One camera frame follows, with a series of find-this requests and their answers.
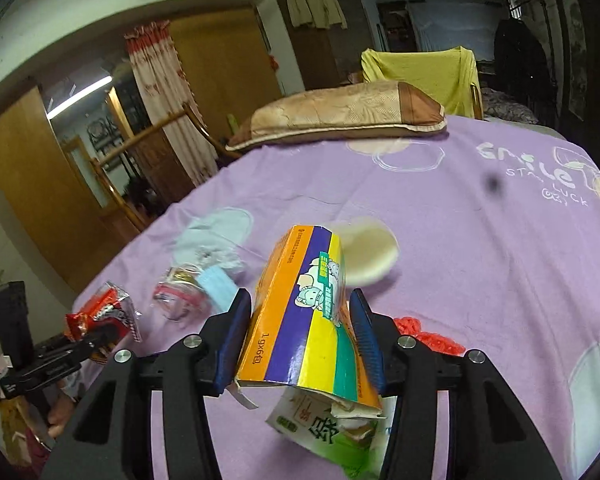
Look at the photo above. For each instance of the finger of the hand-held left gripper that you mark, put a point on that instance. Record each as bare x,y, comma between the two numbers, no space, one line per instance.
97,341

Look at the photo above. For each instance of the white hanging sheet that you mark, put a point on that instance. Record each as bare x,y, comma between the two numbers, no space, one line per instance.
455,30

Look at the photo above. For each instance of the wall scroll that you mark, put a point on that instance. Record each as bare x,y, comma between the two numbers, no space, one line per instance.
575,60

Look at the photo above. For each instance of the clear plastic wrapper red trim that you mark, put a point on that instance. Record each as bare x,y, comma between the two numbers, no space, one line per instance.
180,292

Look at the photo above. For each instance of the fluorescent tube light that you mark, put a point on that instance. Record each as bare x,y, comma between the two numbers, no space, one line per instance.
80,95

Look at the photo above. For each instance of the red mesh net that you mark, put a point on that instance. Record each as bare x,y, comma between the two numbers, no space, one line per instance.
430,337

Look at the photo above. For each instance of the blue face mask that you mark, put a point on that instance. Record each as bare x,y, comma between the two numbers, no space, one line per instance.
220,285

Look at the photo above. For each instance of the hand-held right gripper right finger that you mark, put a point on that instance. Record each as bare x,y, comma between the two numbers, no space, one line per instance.
366,332

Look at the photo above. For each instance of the brown wardrobe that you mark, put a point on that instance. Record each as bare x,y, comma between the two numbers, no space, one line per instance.
352,50

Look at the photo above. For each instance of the red snack packet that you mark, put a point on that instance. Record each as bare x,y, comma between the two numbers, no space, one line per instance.
110,310

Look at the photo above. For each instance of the purple printed blanket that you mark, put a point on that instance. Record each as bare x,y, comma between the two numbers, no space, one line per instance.
480,260

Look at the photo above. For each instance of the wooden armchair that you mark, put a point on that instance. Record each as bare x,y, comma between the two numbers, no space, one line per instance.
145,136

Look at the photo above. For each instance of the floral bedding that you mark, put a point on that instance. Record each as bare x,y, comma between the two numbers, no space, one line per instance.
510,107

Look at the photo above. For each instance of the person's left hand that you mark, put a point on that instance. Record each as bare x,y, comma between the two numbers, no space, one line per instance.
62,412

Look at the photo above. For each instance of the cream round paper disc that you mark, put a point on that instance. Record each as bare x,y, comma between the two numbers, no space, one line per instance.
372,255

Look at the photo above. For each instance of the brown beige pillow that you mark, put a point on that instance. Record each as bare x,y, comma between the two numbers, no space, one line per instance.
330,110

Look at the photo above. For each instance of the white red patterned curtain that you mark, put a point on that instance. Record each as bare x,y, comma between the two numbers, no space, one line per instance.
160,90

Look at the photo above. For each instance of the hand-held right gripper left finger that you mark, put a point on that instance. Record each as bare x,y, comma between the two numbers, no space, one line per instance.
232,342

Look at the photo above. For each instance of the black rectangular device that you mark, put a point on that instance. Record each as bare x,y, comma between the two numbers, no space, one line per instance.
10,320

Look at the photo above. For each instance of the colourful striped carton box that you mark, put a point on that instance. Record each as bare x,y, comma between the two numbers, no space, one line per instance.
290,340

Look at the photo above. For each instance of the green white paper packet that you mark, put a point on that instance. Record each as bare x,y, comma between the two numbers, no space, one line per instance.
325,435

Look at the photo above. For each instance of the wooden door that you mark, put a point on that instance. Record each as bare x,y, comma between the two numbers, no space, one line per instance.
220,70

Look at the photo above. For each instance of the yellow cloth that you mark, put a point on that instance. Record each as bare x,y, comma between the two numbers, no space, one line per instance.
430,67

